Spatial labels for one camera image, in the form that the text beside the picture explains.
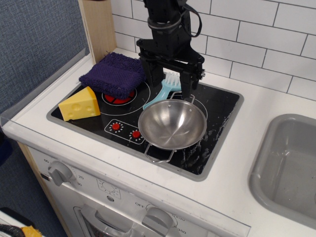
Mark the yellow toy cheese wedge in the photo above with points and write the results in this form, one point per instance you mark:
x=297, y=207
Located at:
x=81, y=105

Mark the grey oven knob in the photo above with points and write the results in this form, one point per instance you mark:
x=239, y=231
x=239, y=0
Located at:
x=158, y=221
x=59, y=173

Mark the grey left oven knob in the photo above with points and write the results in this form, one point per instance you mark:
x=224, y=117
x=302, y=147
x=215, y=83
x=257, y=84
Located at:
x=59, y=173

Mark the purple blue folded cloth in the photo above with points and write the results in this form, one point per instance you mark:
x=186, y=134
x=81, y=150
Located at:
x=116, y=75

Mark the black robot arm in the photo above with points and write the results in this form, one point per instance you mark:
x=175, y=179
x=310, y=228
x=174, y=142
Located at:
x=172, y=12

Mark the grey sink basin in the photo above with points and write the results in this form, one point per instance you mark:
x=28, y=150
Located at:
x=283, y=179

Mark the yellow black object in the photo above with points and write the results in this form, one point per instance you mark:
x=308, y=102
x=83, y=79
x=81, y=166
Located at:
x=14, y=231

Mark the white toy oven front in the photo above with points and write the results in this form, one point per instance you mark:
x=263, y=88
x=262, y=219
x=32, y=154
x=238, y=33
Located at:
x=91, y=207

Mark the black toy stove top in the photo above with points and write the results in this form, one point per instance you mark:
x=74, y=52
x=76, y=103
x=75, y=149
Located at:
x=117, y=126

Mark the light blue dish brush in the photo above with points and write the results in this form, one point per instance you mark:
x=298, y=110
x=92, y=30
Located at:
x=171, y=83

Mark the grey right oven knob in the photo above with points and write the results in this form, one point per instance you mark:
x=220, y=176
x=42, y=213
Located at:
x=158, y=221

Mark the stainless steel pot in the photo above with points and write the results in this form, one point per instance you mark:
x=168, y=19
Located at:
x=172, y=125

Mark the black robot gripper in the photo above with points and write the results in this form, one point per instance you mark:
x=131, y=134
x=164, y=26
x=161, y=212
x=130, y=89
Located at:
x=171, y=48

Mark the wooden side post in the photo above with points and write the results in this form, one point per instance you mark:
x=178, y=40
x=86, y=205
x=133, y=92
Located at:
x=99, y=27

